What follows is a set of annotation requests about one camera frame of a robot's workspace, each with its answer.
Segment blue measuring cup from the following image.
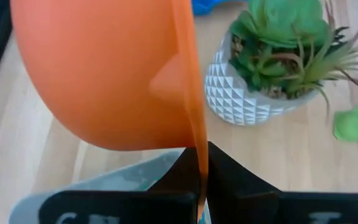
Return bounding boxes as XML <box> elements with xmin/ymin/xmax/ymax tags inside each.
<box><xmin>191</xmin><ymin>0</ymin><xmax>249</xmax><ymax>17</ymax></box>

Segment green measuring cup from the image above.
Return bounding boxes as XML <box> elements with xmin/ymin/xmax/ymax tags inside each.
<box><xmin>333</xmin><ymin>97</ymin><xmax>358</xmax><ymax>144</ymax></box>

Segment orange measuring cup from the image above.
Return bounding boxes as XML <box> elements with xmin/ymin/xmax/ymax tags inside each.
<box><xmin>10</xmin><ymin>0</ymin><xmax>210</xmax><ymax>223</ymax></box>

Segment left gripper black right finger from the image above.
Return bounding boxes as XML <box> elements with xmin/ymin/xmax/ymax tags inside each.
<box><xmin>206</xmin><ymin>141</ymin><xmax>358</xmax><ymax>224</ymax></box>

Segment succulent in triangle-patterned pot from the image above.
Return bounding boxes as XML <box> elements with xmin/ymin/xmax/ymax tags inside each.
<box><xmin>203</xmin><ymin>0</ymin><xmax>358</xmax><ymax>127</ymax></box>

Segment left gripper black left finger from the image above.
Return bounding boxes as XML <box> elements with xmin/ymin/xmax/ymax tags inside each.
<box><xmin>39</xmin><ymin>147</ymin><xmax>200</xmax><ymax>224</ymax></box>

